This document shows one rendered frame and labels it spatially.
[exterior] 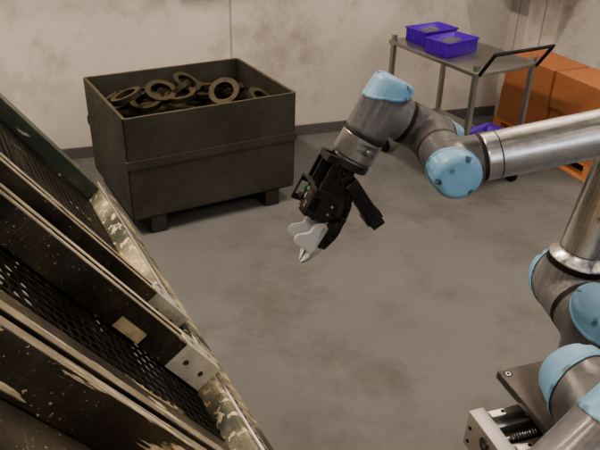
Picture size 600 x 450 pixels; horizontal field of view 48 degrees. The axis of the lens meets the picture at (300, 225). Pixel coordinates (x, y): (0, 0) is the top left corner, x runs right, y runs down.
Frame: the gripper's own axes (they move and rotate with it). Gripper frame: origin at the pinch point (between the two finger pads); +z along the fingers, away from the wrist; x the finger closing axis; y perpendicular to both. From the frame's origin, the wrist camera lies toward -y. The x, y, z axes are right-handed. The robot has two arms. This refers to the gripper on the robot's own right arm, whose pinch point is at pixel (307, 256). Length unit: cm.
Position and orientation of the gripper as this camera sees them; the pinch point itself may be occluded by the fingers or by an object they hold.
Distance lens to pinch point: 122.1
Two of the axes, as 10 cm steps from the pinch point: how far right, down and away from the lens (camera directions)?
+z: -4.6, 8.3, 3.1
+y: -8.3, -2.8, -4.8
